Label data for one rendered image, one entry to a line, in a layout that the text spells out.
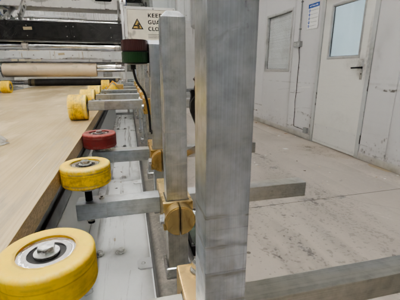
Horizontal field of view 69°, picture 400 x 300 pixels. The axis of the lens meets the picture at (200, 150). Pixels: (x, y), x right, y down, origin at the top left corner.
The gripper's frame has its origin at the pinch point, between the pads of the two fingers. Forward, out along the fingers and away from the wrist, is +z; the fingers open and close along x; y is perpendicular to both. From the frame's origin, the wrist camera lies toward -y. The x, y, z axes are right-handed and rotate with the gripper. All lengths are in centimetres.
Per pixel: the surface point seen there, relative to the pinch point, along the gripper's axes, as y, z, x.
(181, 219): 8.7, 8.9, -7.8
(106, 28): -251, -49, -31
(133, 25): -247, -52, -7
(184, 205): 7.7, 6.9, -7.2
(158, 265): 1.9, 21.7, -11.4
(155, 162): -16.3, 7.3, -9.7
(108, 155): -23.1, 6.7, -20.6
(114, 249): -17.2, 29.7, -20.7
